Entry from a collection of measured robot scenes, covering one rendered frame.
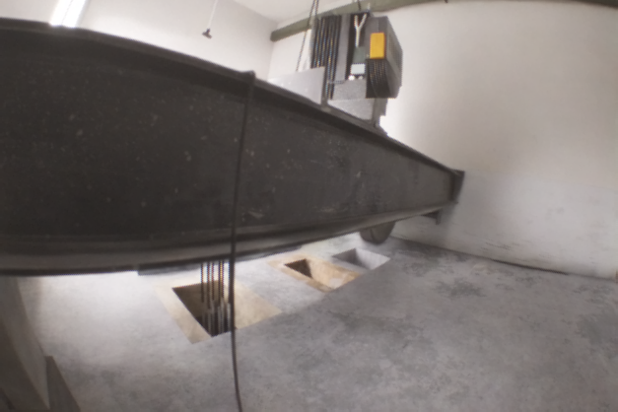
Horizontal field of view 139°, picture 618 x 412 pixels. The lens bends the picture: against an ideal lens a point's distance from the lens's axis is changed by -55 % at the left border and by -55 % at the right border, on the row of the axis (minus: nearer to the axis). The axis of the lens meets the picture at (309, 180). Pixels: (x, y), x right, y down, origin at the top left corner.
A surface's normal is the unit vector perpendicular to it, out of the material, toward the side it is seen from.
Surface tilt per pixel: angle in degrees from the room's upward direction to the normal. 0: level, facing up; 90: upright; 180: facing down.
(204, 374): 0
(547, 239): 90
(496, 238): 90
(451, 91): 90
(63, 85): 90
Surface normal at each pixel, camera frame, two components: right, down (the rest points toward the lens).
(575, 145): -0.65, -0.04
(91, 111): 0.75, 0.12
